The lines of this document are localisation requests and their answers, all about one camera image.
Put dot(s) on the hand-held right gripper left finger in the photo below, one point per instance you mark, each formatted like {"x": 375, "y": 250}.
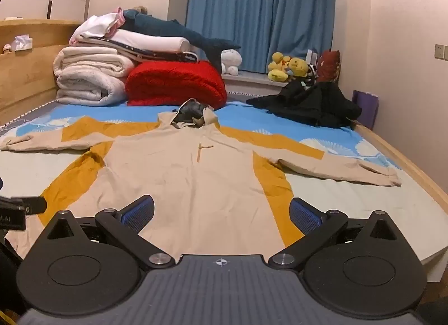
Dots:
{"x": 140, "y": 213}

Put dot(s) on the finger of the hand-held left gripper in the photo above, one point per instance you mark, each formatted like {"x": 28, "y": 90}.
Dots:
{"x": 33, "y": 205}

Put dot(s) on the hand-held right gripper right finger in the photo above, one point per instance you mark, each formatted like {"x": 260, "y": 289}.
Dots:
{"x": 304, "y": 215}

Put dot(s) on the beige and mustard hoodie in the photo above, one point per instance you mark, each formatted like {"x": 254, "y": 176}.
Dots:
{"x": 182, "y": 171}

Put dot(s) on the black clothes pile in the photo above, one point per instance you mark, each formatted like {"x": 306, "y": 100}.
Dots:
{"x": 308, "y": 104}

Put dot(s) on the person's black clothing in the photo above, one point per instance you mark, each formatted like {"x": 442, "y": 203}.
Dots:
{"x": 8, "y": 269}

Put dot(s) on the blue and white bed sheet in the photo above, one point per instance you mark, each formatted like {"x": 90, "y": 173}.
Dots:
{"x": 262, "y": 115}

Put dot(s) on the purple bag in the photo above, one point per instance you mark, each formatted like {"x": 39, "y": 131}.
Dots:
{"x": 366, "y": 108}

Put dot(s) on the red blanket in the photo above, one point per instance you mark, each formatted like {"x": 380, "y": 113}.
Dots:
{"x": 175, "y": 83}

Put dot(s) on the white folded quilt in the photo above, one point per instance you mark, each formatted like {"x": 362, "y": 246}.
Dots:
{"x": 87, "y": 76}

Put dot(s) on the grey window sill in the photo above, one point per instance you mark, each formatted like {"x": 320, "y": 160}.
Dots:
{"x": 252, "y": 83}

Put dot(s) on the yellow plush toy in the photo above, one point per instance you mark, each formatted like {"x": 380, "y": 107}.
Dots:
{"x": 278, "y": 66}
{"x": 298, "y": 67}

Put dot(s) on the dark red bag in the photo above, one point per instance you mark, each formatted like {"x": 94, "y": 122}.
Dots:
{"x": 329, "y": 66}

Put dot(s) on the navy trimmed white cloth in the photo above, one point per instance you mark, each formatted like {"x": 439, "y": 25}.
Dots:
{"x": 157, "y": 54}

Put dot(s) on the tissue pack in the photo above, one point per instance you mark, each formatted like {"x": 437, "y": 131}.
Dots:
{"x": 21, "y": 43}

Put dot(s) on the white plush toy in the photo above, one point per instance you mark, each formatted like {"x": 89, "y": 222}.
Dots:
{"x": 231, "y": 60}

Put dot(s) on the white folded blanket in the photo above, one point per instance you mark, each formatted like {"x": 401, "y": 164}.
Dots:
{"x": 147, "y": 39}

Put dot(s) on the blue shark plush toy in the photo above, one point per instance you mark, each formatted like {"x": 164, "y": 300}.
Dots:
{"x": 164, "y": 27}

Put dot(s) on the pink and white cloth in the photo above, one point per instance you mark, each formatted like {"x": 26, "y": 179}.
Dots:
{"x": 94, "y": 27}

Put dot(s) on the brown plush toy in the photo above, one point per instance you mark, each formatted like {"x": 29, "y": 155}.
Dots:
{"x": 141, "y": 9}

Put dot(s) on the blue curtain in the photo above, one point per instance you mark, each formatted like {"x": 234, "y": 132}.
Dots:
{"x": 262, "y": 13}

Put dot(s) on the wooden bed frame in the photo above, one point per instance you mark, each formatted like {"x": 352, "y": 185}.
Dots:
{"x": 28, "y": 76}

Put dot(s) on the wall socket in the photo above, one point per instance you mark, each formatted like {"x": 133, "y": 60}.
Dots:
{"x": 439, "y": 51}

